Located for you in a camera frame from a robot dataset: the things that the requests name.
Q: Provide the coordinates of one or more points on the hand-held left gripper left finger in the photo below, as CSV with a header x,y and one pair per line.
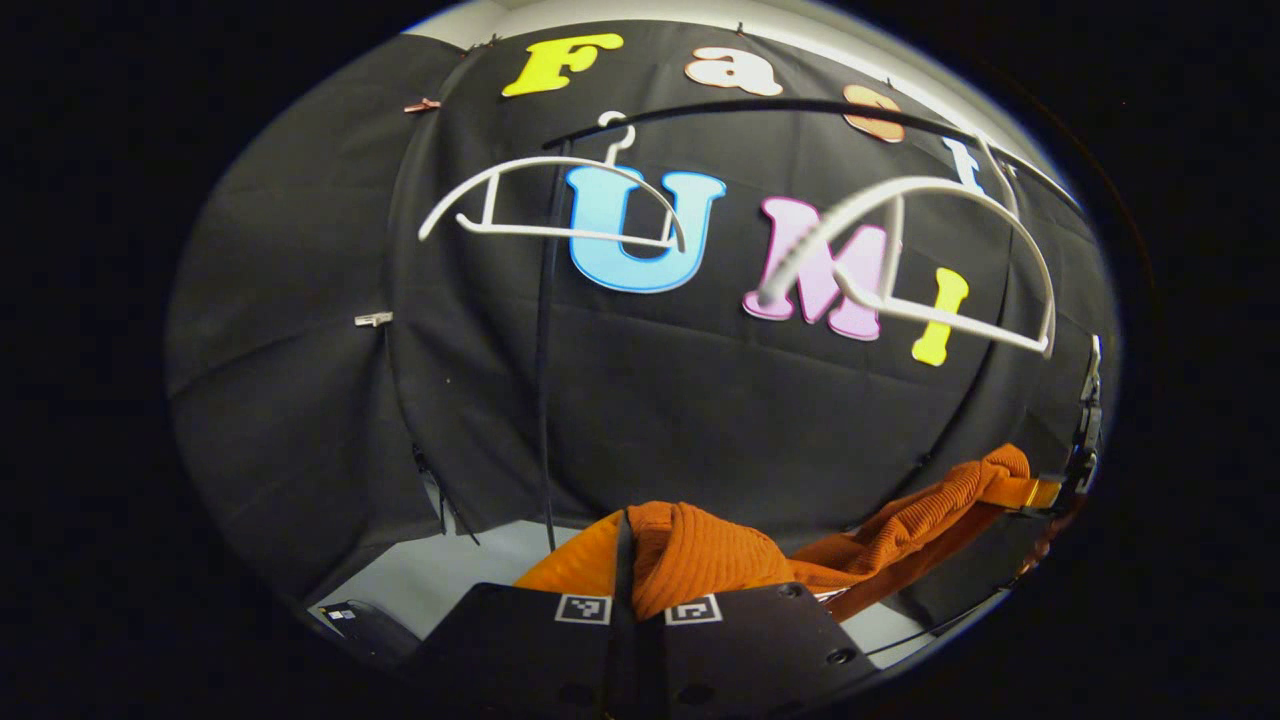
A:
x,y
520,640

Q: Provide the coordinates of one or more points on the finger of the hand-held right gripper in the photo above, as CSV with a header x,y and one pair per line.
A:
x,y
1085,440

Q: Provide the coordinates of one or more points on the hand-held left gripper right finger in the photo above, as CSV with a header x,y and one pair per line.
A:
x,y
760,650

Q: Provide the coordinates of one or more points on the white plastic hanger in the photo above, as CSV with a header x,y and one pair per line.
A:
x,y
892,250
560,234

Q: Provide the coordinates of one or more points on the black clothes rack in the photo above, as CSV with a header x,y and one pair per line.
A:
x,y
545,350

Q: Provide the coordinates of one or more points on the black device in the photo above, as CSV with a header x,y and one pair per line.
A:
x,y
370,630

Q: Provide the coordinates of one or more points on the white clip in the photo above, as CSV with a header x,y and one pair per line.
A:
x,y
373,319

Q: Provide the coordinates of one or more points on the copper clip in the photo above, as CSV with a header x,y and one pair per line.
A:
x,y
421,104

